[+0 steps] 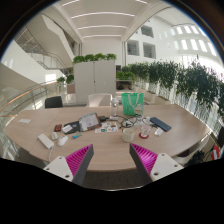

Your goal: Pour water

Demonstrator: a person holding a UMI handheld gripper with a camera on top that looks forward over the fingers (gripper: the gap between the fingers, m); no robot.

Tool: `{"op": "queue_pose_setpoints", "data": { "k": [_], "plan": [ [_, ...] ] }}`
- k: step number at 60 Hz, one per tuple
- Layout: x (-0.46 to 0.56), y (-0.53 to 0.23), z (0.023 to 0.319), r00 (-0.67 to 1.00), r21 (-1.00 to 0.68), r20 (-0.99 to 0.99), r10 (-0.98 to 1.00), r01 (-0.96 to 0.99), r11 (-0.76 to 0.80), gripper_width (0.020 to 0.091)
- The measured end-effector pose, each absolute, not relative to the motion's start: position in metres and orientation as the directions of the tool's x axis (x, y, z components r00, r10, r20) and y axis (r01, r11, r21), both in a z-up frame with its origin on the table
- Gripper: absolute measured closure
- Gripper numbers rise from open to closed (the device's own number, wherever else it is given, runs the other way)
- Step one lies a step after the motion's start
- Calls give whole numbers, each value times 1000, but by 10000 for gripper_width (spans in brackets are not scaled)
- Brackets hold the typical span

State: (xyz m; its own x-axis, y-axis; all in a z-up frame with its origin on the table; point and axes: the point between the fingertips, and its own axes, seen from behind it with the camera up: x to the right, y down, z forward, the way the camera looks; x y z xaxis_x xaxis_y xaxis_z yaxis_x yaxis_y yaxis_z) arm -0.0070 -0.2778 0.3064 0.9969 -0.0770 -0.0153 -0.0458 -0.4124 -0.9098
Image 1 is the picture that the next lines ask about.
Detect wooden planter with plants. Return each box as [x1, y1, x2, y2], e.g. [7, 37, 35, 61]
[55, 73, 76, 95]

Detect black cables bundle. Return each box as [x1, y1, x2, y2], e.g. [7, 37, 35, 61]
[117, 114, 144, 129]

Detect clear water bottle white cap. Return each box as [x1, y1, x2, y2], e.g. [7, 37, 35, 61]
[140, 116, 153, 138]

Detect glass railing wooden handrail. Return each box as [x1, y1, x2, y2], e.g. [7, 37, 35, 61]
[0, 79, 59, 118]

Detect black folder with card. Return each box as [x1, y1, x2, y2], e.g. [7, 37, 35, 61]
[62, 120, 82, 135]

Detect white grid-pattern mug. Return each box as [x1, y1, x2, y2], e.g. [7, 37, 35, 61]
[121, 127, 135, 144]

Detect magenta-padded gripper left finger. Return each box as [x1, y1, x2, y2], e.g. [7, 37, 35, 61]
[43, 143, 95, 187]

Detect colourful sticker sheet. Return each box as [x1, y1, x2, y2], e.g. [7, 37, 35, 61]
[94, 121, 120, 134]

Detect open notebook with papers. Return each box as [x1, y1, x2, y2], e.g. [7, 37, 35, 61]
[78, 112, 103, 132]

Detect clear shaker bottle white lid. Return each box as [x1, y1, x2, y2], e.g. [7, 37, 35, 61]
[110, 96, 120, 121]

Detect white computer mouse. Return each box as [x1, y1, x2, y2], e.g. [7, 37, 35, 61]
[57, 134, 69, 148]

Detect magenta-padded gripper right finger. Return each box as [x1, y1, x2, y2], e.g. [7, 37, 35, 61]
[129, 143, 185, 186]

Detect row of green plants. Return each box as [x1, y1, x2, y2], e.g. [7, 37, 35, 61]
[115, 59, 224, 121]

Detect white cabinet with plants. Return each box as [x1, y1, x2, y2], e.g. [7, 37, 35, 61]
[72, 52, 118, 105]

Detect green tote bag cat print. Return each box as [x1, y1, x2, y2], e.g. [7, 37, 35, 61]
[120, 92, 145, 117]

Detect black chair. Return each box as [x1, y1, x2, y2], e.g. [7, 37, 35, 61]
[44, 95, 64, 109]

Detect white chair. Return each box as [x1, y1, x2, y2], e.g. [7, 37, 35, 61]
[86, 93, 114, 108]

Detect white power strip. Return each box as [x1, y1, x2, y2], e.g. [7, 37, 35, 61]
[37, 133, 55, 150]

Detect dark blue keyboard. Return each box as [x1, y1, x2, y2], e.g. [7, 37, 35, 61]
[149, 116, 173, 133]

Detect ceiling light strips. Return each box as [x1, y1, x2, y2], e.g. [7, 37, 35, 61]
[61, 0, 148, 39]

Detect small white packet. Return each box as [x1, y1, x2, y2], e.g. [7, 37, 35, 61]
[153, 127, 165, 137]

